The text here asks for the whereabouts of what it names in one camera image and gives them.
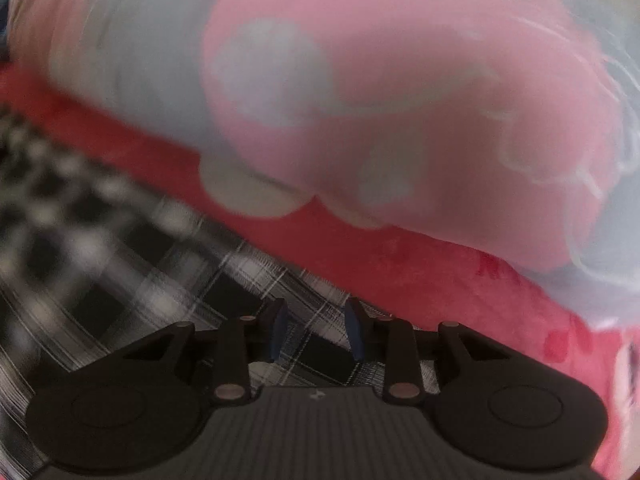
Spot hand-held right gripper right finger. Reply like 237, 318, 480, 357
346, 298, 493, 403

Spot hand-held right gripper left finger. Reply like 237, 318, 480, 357
122, 299, 288, 403

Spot black white plaid pants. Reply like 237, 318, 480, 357
0, 105, 441, 480

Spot pink fleece flower blanket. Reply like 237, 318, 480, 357
0, 62, 640, 480

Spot pink grey floral quilt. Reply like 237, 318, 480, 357
0, 0, 640, 331

